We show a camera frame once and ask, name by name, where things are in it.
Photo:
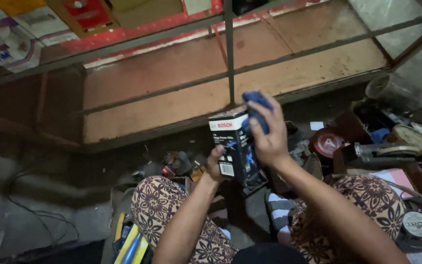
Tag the white paper scrap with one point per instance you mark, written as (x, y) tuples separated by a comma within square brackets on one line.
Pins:
[(317, 125)]

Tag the person's left hand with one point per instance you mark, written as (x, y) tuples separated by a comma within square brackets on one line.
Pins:
[(214, 167)]

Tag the person's patterned left leg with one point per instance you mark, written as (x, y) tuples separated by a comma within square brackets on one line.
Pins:
[(167, 216)]

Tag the metal frame shelf rack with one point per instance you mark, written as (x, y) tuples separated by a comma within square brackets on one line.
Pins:
[(211, 69)]

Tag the black and white product box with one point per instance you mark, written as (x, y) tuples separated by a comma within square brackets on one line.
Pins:
[(235, 146)]

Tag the pink carton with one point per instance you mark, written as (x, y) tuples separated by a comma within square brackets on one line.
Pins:
[(397, 179)]

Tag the clear plastic jar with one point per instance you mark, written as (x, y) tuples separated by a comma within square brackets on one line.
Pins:
[(396, 91)]

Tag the heap of car parts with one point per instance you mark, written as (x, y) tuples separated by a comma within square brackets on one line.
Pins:
[(390, 146)]

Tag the person's right hand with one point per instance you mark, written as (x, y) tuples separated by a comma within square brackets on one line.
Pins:
[(267, 137)]

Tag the heap of cartons on shelf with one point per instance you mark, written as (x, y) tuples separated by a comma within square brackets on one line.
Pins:
[(31, 29)]

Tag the yellow and blue packet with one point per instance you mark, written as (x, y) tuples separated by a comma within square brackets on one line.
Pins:
[(130, 245)]

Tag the red round lid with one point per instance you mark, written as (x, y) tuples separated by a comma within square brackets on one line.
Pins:
[(326, 143)]

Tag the small red and black part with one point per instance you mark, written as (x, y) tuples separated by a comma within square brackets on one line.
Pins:
[(175, 164)]

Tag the blue cleaning cloth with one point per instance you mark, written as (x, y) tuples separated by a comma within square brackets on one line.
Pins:
[(256, 108)]

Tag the person's right fingers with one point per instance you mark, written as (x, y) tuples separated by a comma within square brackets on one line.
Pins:
[(260, 123)]

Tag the person's patterned leg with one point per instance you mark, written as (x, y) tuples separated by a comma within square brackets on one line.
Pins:
[(365, 209), (167, 216)]

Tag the person's patterned right leg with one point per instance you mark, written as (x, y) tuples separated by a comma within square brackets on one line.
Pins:
[(365, 209)]

